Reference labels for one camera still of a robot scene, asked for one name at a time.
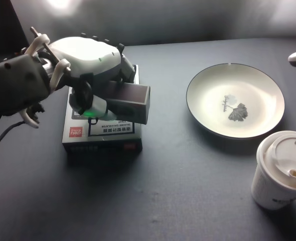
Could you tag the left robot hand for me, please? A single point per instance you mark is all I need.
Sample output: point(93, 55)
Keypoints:
point(87, 52)

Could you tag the white plate with black rim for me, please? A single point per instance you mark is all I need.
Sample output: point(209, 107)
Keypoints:
point(238, 85)

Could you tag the white lidded coffee cup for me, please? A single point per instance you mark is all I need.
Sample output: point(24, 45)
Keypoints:
point(278, 160)

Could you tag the white calculator box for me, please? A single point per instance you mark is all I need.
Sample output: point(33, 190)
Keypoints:
point(105, 135)

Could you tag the white backdrop cloth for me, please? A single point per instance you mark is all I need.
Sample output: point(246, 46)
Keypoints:
point(163, 20)

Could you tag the maroon small box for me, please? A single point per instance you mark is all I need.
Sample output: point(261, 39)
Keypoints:
point(130, 94)

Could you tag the grey table cloth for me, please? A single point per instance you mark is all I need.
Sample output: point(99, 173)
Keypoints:
point(163, 188)

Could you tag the black backdrop panel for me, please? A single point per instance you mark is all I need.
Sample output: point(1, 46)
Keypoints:
point(2, 25)

